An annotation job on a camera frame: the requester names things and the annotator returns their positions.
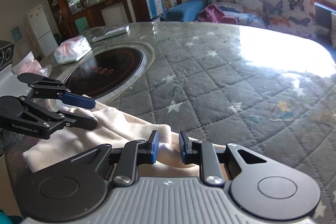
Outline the black appliance with dials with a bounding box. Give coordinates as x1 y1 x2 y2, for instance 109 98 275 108
0 40 14 70

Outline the pink cloth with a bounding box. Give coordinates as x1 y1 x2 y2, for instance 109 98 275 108
197 4 240 24

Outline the blue sofa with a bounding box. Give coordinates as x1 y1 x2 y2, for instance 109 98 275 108
160 0 336 48

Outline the white refrigerator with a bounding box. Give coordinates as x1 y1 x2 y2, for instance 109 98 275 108
25 5 59 57

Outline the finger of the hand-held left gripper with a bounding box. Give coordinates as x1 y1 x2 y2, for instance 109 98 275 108
18 98 98 133
17 72 96 110

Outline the blue white small cabinet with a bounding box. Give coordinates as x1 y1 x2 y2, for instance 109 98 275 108
144 0 166 18

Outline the butterfly print cushion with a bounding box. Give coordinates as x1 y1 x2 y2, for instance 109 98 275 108
207 0 265 28
262 0 318 39

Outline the cream beige garment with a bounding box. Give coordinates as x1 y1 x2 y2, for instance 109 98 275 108
22 100 226 180

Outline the white remote control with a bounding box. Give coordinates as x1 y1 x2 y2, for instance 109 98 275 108
91 25 130 43

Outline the white pink tissue pack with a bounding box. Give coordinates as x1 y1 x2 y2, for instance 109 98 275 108
54 36 92 65

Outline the round black induction cooktop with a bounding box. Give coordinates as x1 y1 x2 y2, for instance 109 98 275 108
64 48 144 98

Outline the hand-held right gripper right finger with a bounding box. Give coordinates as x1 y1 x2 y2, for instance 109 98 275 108
178 130 276 186

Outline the pink printed plastic bag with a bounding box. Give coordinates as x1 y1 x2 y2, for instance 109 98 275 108
12 52 53 76

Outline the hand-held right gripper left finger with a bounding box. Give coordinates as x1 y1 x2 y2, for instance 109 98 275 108
60 130 160 186

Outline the dark wooden sideboard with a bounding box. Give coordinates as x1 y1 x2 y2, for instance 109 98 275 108
71 0 133 31

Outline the grey pillow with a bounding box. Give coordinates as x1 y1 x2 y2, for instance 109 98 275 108
329 11 336 48

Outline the grey quilted star tablecloth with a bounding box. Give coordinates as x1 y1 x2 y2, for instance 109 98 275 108
5 21 336 224

